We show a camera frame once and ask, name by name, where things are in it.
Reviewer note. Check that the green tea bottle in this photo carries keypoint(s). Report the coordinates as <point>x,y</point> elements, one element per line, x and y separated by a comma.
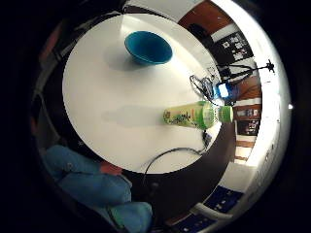
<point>194,115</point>

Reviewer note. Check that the blue bowl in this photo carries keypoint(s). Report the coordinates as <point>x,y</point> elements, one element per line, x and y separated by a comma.
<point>148,48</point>

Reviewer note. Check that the small lit screen device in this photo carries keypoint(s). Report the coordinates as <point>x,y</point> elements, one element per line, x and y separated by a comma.
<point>224,91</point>

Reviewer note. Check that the the person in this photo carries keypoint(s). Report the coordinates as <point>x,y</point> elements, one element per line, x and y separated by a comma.
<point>94,186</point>

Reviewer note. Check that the camera tripod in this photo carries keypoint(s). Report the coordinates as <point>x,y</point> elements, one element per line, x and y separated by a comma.
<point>248,72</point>

